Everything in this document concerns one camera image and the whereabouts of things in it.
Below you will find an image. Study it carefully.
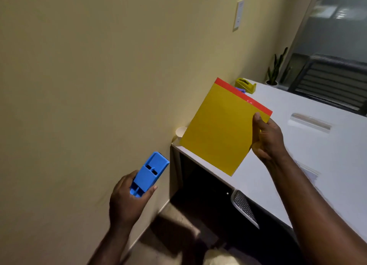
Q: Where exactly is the person's left hand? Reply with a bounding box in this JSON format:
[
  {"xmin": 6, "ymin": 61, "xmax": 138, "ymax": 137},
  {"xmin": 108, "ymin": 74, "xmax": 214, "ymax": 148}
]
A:
[{"xmin": 109, "ymin": 170, "xmax": 158, "ymax": 230}]

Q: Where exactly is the person's right hand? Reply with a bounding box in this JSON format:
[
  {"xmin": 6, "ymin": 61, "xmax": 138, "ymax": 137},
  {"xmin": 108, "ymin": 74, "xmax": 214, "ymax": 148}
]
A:
[{"xmin": 251, "ymin": 112, "xmax": 288, "ymax": 164}]

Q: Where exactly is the yellow paper sheet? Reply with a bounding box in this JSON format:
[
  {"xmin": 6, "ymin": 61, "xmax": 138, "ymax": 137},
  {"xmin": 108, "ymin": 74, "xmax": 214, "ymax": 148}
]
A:
[{"xmin": 180, "ymin": 82, "xmax": 271, "ymax": 177}]

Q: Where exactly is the red paper sheet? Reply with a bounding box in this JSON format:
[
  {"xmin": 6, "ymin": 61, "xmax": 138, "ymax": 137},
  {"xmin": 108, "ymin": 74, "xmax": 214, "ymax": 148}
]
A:
[{"xmin": 214, "ymin": 77, "xmax": 273, "ymax": 117}]

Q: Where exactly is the person's left forearm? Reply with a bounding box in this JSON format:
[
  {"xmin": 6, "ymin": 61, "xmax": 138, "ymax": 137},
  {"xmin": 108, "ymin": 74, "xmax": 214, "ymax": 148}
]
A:
[{"xmin": 87, "ymin": 222, "xmax": 135, "ymax": 265}]

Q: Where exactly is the person's right forearm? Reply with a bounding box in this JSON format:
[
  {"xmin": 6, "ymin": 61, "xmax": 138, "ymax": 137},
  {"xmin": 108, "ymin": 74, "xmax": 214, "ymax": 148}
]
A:
[{"xmin": 262, "ymin": 152, "xmax": 367, "ymax": 265}]

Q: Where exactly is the yellow tape dispenser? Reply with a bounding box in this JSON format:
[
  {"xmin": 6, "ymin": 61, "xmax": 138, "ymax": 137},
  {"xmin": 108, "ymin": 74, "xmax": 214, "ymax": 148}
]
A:
[{"xmin": 235, "ymin": 78, "xmax": 257, "ymax": 94}]

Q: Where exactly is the white desk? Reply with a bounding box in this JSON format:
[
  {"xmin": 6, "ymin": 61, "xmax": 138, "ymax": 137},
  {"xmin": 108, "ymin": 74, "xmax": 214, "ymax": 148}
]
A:
[{"xmin": 171, "ymin": 79, "xmax": 367, "ymax": 243}]

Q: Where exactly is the clear plastic ruler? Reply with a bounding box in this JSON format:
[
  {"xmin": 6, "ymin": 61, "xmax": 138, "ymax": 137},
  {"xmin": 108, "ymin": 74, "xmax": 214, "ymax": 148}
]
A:
[{"xmin": 290, "ymin": 113, "xmax": 333, "ymax": 134}]

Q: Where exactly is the potted green plant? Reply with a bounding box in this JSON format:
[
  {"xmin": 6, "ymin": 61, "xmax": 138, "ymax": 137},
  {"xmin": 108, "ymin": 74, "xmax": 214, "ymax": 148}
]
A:
[{"xmin": 265, "ymin": 47, "xmax": 291, "ymax": 88}]

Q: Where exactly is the clear plastic sleeve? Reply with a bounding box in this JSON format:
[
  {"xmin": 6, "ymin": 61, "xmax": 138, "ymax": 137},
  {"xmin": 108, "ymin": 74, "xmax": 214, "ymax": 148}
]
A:
[{"xmin": 292, "ymin": 159, "xmax": 320, "ymax": 185}]

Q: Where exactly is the grey mesh chair armrest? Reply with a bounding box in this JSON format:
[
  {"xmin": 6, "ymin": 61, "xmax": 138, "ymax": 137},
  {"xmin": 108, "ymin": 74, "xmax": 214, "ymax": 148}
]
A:
[{"xmin": 231, "ymin": 189, "xmax": 260, "ymax": 230}]

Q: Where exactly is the black mesh office chair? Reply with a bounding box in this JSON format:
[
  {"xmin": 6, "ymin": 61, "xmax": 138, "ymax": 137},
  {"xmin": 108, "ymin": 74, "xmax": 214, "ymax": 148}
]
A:
[{"xmin": 287, "ymin": 53, "xmax": 367, "ymax": 116}]

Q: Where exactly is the white wall switch plate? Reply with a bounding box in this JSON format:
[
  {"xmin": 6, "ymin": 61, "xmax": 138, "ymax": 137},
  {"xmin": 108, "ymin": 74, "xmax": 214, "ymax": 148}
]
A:
[{"xmin": 233, "ymin": 0, "xmax": 245, "ymax": 30}]

